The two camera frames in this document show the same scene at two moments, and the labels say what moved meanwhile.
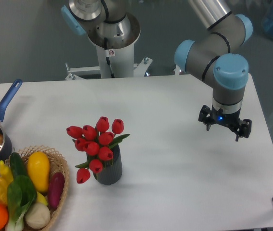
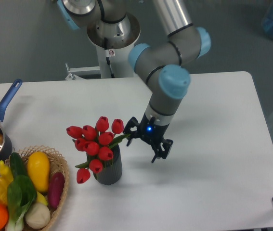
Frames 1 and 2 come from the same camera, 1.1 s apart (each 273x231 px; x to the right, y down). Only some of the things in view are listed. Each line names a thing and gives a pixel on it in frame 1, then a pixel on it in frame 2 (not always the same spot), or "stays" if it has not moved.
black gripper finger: [204, 110] to [133, 127]
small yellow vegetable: [41, 198] stays
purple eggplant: [55, 189] stays
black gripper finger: [245, 129] to [163, 149]
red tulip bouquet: [96, 142] stays
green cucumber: [17, 165] stays
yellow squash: [38, 170] stays
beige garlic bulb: [37, 215] stays
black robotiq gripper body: [232, 120] to [153, 133]
